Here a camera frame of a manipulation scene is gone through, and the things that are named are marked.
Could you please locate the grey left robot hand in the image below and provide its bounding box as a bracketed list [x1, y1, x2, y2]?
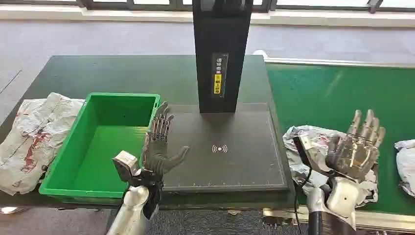
[141, 101, 191, 179]

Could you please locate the green plastic crate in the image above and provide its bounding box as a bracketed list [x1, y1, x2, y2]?
[39, 93, 161, 199]

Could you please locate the green conveyor belt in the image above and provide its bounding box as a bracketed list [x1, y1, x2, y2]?
[266, 63, 415, 216]

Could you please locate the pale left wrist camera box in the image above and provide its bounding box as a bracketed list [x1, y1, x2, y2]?
[112, 150, 140, 184]

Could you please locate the grey parcel bag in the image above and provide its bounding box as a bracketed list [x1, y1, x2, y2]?
[282, 125, 380, 208]
[394, 139, 415, 197]

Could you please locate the dark right wrist camera box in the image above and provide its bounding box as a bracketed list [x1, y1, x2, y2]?
[293, 134, 329, 176]

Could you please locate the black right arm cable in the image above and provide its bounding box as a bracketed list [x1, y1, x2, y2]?
[293, 167, 314, 235]

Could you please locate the white window sill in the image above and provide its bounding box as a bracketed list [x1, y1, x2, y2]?
[0, 4, 415, 28]

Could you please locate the flat red-printed white parcel bag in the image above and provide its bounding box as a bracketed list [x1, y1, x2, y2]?
[0, 93, 86, 196]

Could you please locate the pale metal conveyor frame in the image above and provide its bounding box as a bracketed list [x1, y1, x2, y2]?
[253, 49, 415, 235]

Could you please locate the black yellow warning label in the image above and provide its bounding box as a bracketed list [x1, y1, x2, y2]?
[212, 52, 229, 98]

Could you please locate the black scanner base plate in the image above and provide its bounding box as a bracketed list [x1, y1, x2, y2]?
[161, 103, 290, 192]

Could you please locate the black scanner column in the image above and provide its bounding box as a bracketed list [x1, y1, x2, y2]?
[192, 0, 254, 114]

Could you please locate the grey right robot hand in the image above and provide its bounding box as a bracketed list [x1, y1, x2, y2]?
[325, 109, 387, 182]

